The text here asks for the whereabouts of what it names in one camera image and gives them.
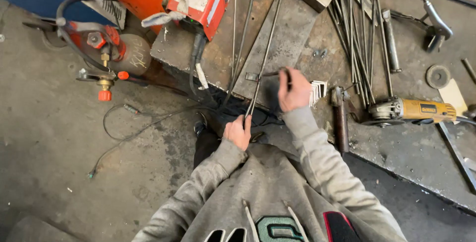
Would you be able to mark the thin welding filler rod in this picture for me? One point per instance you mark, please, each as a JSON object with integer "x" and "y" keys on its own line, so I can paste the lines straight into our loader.
{"x": 234, "y": 37}

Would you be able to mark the grey gas cylinder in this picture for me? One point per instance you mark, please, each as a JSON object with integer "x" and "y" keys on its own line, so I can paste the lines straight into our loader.
{"x": 135, "y": 54}

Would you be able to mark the stack of small bent brackets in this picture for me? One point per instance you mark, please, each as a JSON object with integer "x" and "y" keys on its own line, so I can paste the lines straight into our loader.
{"x": 318, "y": 92}

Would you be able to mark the person's left hand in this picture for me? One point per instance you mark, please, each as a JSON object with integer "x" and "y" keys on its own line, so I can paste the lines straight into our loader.
{"x": 236, "y": 134}

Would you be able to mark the long thin steel rod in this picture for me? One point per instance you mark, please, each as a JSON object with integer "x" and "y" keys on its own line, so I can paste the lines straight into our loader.
{"x": 267, "y": 50}

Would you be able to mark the yellow angle grinder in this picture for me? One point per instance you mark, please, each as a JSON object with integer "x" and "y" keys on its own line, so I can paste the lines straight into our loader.
{"x": 409, "y": 111}

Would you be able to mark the silver locking clamp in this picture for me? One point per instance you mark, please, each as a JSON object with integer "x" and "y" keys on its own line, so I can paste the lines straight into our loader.
{"x": 437, "y": 22}

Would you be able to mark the dark hand tool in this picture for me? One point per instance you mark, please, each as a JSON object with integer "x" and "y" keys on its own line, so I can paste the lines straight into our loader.
{"x": 274, "y": 73}

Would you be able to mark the round grinding disc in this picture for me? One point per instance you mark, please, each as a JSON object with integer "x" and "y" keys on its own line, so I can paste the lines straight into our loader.
{"x": 438, "y": 77}

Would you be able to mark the grey hooded sweatshirt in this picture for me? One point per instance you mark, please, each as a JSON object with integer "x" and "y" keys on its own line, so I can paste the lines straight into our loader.
{"x": 267, "y": 190}

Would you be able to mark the person's black shoe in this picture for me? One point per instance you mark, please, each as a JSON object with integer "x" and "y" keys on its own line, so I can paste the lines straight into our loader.
{"x": 200, "y": 123}

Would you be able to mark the grey flat steel bar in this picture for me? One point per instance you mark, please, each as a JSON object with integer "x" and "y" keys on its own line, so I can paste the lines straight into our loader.
{"x": 459, "y": 156}

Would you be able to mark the red welding machine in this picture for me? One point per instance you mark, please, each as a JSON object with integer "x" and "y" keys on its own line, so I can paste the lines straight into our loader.
{"x": 208, "y": 2}

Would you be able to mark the small bent metal bracket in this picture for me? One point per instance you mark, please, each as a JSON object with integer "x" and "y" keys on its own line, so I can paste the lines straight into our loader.
{"x": 251, "y": 76}

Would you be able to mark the bundle of steel rods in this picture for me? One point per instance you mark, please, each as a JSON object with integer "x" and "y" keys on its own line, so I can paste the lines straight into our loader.
{"x": 359, "y": 37}

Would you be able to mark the short steel pipe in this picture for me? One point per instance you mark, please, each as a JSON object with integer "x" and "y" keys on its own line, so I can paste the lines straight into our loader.
{"x": 391, "y": 41}

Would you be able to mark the red gas regulator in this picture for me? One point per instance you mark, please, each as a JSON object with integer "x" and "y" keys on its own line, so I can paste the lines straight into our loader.
{"x": 102, "y": 46}

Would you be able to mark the beige cardboard piece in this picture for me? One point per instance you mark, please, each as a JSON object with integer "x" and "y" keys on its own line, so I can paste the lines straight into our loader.
{"x": 453, "y": 95}

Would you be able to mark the person's black trouser leg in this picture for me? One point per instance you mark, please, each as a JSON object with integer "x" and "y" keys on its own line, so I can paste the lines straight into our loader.
{"x": 206, "y": 145}

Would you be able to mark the person's right hand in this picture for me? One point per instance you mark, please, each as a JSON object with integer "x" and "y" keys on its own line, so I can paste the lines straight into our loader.
{"x": 295, "y": 91}

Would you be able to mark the rusty hammer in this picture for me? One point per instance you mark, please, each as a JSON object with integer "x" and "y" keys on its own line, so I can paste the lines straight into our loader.
{"x": 340, "y": 119}

